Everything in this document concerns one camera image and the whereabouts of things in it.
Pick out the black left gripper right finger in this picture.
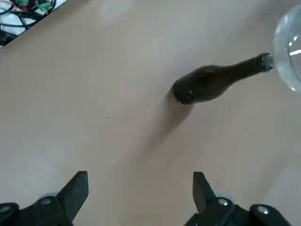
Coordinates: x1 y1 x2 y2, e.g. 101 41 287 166
185 171 292 226

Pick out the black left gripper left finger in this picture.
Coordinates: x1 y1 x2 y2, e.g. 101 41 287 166
0 171 89 226

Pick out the dark glass bottle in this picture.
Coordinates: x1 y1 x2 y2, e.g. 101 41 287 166
171 53 273 105

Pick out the black cable bundle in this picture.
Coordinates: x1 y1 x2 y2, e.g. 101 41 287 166
0 0 68 48

